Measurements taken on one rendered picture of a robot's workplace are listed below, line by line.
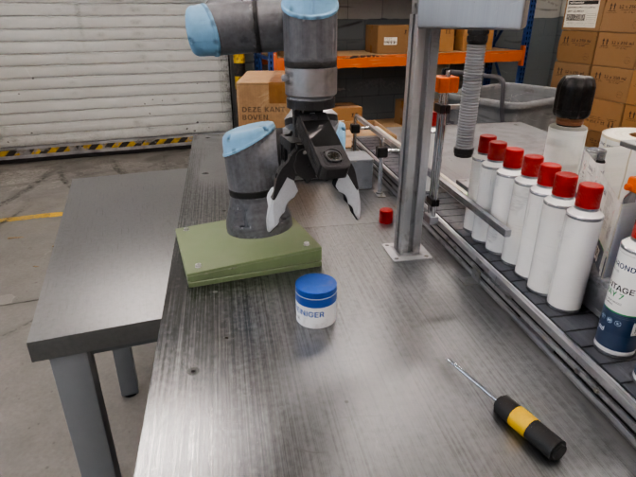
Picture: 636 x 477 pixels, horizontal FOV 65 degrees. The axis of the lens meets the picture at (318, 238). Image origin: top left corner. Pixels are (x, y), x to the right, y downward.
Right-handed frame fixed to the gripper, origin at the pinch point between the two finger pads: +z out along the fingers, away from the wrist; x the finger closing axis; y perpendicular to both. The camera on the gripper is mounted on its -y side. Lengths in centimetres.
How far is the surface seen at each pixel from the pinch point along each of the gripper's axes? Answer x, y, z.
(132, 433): 41, 72, 100
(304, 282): 1.9, 0.7, 9.9
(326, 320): -0.5, -3.4, 15.3
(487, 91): -220, 248, 25
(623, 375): -31.0, -33.1, 12.0
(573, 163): -70, 19, 2
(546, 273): -35.1, -13.5, 7.5
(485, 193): -37.8, 7.6, 1.2
